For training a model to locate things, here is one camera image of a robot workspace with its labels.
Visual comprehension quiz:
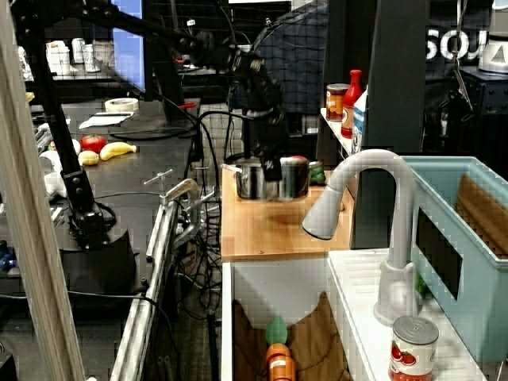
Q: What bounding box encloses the white kitchen appliance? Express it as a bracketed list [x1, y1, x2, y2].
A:
[478, 0, 508, 75]

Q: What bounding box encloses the toy tomato can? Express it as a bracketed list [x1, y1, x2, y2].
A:
[387, 315, 441, 381]

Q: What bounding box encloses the silver drink can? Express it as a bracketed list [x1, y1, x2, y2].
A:
[82, 43, 101, 74]
[71, 37, 87, 64]

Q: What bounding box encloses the light wooden post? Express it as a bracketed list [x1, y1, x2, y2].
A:
[0, 0, 87, 381]

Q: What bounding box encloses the aluminium frame rail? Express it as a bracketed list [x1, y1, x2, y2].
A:
[109, 198, 179, 381]

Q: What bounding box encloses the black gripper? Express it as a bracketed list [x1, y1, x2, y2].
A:
[242, 103, 289, 183]

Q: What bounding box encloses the brown toy beans can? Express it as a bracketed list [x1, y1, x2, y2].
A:
[325, 83, 351, 123]

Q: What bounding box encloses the red toy ketchup bottle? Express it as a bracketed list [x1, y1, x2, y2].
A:
[340, 69, 364, 140]

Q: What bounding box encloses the white tape roll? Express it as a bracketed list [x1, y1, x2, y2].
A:
[104, 97, 140, 114]

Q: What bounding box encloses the light green toy vegetable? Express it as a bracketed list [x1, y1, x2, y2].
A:
[414, 272, 433, 299]

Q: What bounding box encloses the white plastic object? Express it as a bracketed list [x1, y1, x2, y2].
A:
[38, 150, 69, 199]

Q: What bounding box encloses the computer monitor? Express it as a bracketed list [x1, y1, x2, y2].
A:
[110, 0, 187, 124]

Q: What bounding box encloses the white paper sheet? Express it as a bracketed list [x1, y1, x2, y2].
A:
[78, 112, 136, 130]

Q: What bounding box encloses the grey toy faucet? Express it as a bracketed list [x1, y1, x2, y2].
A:
[301, 148, 424, 327]

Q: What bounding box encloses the blue white milk carton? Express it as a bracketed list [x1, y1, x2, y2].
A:
[352, 89, 368, 154]

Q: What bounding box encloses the yellow toy banana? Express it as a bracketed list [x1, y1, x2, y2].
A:
[98, 141, 138, 162]

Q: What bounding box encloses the brown cloth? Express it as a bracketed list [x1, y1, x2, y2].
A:
[454, 173, 508, 259]

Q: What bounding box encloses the orange toy carrot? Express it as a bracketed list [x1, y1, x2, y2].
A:
[264, 316, 298, 381]

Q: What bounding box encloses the light blue plastic bin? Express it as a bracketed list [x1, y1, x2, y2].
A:
[400, 155, 508, 363]

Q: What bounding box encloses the metal C-clamp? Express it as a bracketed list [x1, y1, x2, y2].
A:
[143, 169, 217, 239]

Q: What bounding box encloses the red toy tomato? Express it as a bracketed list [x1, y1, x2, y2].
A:
[80, 134, 108, 154]

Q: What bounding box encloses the white lettered sign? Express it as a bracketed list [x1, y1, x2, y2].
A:
[425, 29, 488, 61]

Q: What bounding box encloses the stainless steel pot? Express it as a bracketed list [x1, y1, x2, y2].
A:
[221, 156, 325, 202]

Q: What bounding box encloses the black cable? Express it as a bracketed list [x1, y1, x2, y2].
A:
[196, 110, 255, 207]

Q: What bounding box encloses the dark blue fabric cover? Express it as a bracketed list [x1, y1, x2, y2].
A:
[248, 13, 330, 116]

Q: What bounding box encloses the white toy sink unit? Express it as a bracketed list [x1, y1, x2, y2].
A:
[221, 248, 483, 381]

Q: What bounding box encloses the black toy kitchen hutch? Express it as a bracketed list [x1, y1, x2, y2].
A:
[317, 0, 432, 251]

